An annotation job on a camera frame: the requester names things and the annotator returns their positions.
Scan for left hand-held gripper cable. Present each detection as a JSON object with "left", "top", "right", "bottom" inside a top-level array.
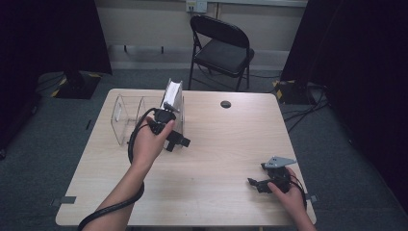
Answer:
[{"left": 77, "top": 107, "right": 162, "bottom": 231}]

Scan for white wall socket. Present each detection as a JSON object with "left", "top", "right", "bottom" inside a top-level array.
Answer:
[{"left": 186, "top": 0, "right": 209, "bottom": 14}]

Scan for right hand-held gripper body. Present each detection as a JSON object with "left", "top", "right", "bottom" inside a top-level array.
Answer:
[{"left": 260, "top": 155, "right": 298, "bottom": 194}]

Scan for black folding chair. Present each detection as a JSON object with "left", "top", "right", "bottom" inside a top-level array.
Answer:
[{"left": 187, "top": 14, "right": 256, "bottom": 92}]

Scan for black floor cables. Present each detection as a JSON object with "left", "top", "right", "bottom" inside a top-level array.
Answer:
[{"left": 249, "top": 72, "right": 331, "bottom": 135}]

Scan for person's left hand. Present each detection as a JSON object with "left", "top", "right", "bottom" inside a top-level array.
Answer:
[{"left": 130, "top": 115, "right": 177, "bottom": 168}]

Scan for white book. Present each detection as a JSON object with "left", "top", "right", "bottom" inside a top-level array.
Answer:
[{"left": 159, "top": 78, "right": 185, "bottom": 135}]

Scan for clear acrylic book rack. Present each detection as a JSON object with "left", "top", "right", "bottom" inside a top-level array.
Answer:
[{"left": 110, "top": 93, "right": 187, "bottom": 150}]

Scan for black curtain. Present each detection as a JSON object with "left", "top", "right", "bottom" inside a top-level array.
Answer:
[
  {"left": 0, "top": 0, "right": 113, "bottom": 152},
  {"left": 279, "top": 0, "right": 408, "bottom": 215}
]

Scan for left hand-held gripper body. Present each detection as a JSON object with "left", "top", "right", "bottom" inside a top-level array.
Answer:
[{"left": 147, "top": 101, "right": 181, "bottom": 137}]

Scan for black stand base yellow tape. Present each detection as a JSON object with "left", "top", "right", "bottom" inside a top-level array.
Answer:
[
  {"left": 271, "top": 79, "right": 310, "bottom": 106},
  {"left": 35, "top": 70, "right": 104, "bottom": 100}
]

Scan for person's right hand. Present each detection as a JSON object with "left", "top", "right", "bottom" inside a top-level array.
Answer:
[{"left": 267, "top": 167, "right": 306, "bottom": 223}]

